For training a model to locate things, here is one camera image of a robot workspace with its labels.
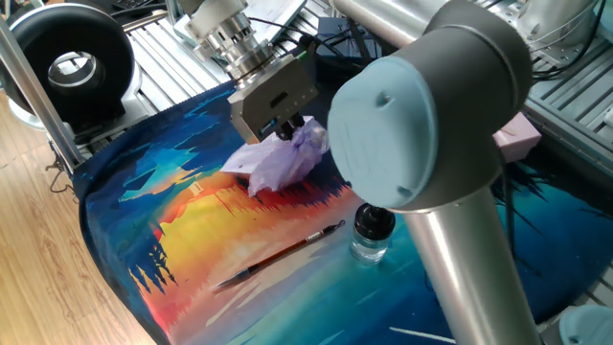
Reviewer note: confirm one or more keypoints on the purple plastic bag with packets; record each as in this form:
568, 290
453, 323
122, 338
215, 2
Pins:
282, 160

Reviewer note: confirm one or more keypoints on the black round blower fan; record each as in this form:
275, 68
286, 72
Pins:
38, 43

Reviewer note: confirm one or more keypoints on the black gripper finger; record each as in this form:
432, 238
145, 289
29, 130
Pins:
285, 131
298, 121

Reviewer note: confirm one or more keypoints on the brown calligraphy brush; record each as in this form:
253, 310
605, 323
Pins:
282, 254

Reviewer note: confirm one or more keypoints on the colourful sunset landscape mat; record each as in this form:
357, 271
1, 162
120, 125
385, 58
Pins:
215, 230

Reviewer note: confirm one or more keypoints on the navy gift box with ribbon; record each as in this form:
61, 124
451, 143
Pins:
335, 31

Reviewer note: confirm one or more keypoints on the glass jar with black lid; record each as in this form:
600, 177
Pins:
371, 239

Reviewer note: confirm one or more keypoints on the aluminium frame post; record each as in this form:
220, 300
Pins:
38, 96

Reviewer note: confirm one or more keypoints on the pink gift box with ribbon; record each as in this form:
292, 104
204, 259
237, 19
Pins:
519, 136

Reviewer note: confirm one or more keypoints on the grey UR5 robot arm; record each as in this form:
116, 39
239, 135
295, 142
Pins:
431, 120

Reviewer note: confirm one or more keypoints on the silver Schunk gripper body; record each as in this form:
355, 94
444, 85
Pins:
273, 96

